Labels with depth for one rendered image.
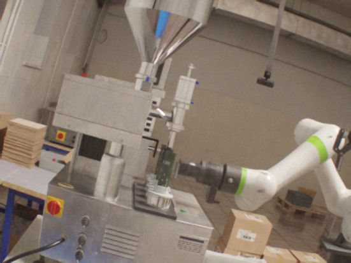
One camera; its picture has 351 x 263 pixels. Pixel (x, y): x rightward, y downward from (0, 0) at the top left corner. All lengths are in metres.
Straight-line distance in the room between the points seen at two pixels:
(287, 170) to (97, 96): 0.79
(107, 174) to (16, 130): 1.78
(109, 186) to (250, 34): 10.80
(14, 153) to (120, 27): 8.92
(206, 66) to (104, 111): 10.51
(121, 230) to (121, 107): 0.34
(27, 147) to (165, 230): 1.83
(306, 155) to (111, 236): 0.84
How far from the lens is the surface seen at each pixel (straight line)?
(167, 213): 1.56
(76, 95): 1.56
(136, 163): 1.88
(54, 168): 3.40
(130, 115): 1.55
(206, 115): 12.01
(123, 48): 11.96
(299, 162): 2.05
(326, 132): 2.14
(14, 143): 3.30
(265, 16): 11.14
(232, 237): 4.24
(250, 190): 1.83
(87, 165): 1.90
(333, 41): 11.54
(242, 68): 12.15
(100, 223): 1.57
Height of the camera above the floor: 1.32
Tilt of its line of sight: 3 degrees down
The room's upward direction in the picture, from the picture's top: 15 degrees clockwise
